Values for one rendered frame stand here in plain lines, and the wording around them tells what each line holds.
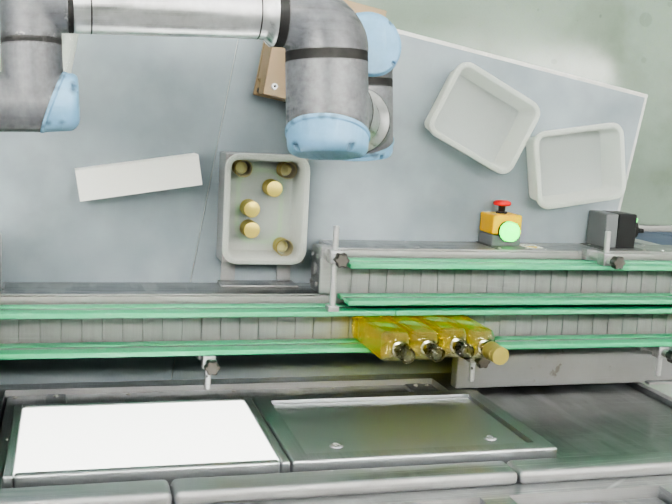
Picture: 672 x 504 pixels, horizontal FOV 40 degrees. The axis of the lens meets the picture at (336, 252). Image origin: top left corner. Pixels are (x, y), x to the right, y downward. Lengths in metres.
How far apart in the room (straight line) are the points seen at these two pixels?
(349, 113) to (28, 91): 0.41
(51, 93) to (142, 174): 0.67
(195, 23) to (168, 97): 0.69
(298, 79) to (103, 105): 0.72
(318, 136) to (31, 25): 0.39
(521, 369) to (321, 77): 1.04
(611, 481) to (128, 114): 1.14
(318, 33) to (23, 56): 0.38
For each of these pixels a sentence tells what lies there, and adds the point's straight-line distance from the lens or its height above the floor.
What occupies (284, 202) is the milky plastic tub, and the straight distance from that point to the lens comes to 1.97.
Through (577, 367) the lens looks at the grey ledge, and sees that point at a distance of 2.18.
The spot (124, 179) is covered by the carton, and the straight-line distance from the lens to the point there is 1.88.
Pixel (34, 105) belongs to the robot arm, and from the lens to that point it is 1.23.
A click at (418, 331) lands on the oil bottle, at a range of 1.77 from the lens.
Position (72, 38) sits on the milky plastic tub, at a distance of 1.56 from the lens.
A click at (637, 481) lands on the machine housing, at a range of 1.66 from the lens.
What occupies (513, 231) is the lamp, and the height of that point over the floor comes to 0.85.
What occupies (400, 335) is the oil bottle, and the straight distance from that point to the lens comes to 1.75.
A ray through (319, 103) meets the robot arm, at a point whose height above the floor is 1.46.
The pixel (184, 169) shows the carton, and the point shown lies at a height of 0.81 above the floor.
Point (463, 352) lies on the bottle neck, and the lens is 1.78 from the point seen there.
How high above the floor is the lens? 2.68
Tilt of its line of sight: 72 degrees down
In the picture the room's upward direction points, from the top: 119 degrees clockwise
